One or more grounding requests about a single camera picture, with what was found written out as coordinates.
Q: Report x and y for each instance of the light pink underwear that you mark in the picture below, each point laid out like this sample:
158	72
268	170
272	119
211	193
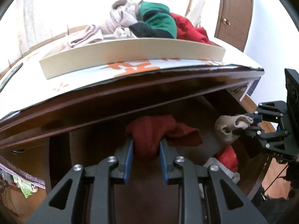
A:
91	34

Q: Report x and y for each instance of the black smartphone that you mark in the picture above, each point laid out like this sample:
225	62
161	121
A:
9	76

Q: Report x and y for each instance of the bright red underwear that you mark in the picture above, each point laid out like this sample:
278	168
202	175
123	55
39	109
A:
228	158
186	30

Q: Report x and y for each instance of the brown wooden door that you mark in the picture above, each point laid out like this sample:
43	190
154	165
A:
239	13

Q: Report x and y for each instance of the shallow cardboard tray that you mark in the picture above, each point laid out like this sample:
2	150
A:
123	50

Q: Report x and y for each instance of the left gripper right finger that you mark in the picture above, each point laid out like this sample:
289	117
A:
168	154

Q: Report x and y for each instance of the grey white underwear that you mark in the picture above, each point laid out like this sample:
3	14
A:
234	176

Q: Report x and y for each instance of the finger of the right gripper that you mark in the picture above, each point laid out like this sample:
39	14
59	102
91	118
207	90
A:
255	117
251	131

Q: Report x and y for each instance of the green black striped underwear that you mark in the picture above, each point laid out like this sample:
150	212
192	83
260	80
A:
156	22

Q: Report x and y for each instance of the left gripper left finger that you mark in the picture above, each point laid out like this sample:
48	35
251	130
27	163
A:
124	154

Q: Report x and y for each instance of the orange cream patterned curtain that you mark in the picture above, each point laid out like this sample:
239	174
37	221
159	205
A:
28	23

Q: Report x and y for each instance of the brass door knob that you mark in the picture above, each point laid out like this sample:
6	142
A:
226	22

